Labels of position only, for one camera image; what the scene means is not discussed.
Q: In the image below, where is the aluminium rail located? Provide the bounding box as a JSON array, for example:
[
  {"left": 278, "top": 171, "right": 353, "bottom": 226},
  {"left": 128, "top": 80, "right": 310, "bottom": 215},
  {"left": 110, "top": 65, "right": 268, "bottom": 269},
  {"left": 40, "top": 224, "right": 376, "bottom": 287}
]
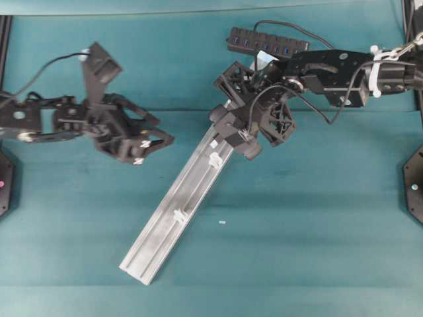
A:
[{"left": 119, "top": 126, "right": 233, "bottom": 285}]

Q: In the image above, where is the black frame post right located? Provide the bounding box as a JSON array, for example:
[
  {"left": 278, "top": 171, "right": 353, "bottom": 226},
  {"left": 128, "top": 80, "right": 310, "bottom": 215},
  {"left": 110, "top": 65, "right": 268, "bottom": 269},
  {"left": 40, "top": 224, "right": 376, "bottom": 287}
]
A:
[{"left": 402, "top": 0, "right": 423, "bottom": 110}]

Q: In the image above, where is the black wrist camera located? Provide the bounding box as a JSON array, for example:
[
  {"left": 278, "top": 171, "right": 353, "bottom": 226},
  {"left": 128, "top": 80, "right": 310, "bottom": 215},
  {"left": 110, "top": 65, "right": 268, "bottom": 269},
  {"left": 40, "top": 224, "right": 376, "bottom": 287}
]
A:
[
  {"left": 81, "top": 42, "right": 122, "bottom": 110},
  {"left": 209, "top": 104, "right": 262, "bottom": 160}
]

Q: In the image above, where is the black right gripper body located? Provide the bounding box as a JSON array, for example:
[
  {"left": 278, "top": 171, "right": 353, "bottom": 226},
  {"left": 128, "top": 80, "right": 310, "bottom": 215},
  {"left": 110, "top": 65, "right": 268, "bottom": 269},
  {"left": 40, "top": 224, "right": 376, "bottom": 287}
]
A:
[{"left": 214, "top": 60, "right": 295, "bottom": 147}]

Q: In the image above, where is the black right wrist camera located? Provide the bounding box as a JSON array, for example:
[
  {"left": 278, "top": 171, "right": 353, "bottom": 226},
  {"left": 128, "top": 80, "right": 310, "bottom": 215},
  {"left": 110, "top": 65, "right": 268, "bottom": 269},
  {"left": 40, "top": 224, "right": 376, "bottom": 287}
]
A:
[{"left": 209, "top": 104, "right": 262, "bottom": 160}]

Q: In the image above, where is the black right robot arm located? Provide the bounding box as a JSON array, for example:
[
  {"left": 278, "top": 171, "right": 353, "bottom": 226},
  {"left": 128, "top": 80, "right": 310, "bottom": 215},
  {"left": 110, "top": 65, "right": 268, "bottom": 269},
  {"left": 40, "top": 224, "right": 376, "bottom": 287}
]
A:
[{"left": 210, "top": 50, "right": 422, "bottom": 153}]

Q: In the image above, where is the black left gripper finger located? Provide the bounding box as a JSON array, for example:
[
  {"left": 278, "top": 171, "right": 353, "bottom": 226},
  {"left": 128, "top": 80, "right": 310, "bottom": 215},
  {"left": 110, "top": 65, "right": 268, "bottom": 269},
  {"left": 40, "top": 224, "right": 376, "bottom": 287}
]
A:
[{"left": 130, "top": 124, "right": 174, "bottom": 159}]

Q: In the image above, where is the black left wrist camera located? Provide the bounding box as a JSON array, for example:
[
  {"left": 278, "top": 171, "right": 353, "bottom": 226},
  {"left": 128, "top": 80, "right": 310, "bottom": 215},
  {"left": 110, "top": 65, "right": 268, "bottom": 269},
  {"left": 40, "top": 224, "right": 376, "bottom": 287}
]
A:
[{"left": 81, "top": 42, "right": 122, "bottom": 110}]

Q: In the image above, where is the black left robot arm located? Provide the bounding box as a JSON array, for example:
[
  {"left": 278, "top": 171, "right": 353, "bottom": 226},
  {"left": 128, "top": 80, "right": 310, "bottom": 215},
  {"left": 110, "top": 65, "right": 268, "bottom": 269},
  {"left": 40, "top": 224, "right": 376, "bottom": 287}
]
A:
[{"left": 1, "top": 92, "right": 174, "bottom": 165}]

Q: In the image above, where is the black frame post left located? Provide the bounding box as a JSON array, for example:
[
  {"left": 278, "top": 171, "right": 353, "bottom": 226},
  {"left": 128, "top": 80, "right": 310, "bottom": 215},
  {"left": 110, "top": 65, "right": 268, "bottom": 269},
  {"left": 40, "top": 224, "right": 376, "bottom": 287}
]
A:
[{"left": 0, "top": 15, "right": 13, "bottom": 89}]

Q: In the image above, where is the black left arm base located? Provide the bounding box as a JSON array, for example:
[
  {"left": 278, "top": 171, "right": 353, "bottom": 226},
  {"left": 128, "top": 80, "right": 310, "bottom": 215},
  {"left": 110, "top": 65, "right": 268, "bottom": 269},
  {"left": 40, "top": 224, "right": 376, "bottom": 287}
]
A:
[{"left": 0, "top": 151, "right": 15, "bottom": 217}]

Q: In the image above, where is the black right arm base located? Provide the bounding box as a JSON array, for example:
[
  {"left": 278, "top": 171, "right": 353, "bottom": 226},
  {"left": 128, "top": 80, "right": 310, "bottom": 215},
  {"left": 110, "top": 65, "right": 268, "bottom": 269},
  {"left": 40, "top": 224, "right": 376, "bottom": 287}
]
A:
[{"left": 403, "top": 146, "right": 423, "bottom": 224}]

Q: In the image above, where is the black frame post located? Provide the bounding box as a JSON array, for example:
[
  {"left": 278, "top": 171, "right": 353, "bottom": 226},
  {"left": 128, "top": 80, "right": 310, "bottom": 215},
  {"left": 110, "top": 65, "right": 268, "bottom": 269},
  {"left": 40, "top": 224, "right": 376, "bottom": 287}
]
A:
[
  {"left": 402, "top": 0, "right": 423, "bottom": 110},
  {"left": 0, "top": 15, "right": 13, "bottom": 89}
]

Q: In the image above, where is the black USB hub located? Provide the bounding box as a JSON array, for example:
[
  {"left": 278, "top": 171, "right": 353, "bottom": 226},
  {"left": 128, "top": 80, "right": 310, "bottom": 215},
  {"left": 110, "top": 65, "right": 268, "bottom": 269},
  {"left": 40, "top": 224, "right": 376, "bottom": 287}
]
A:
[{"left": 226, "top": 27, "right": 309, "bottom": 59}]

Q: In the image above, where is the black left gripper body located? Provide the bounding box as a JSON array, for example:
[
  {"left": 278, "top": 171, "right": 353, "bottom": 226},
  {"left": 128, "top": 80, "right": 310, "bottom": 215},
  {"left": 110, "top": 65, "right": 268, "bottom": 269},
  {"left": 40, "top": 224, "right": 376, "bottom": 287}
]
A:
[{"left": 85, "top": 93, "right": 160, "bottom": 165}]

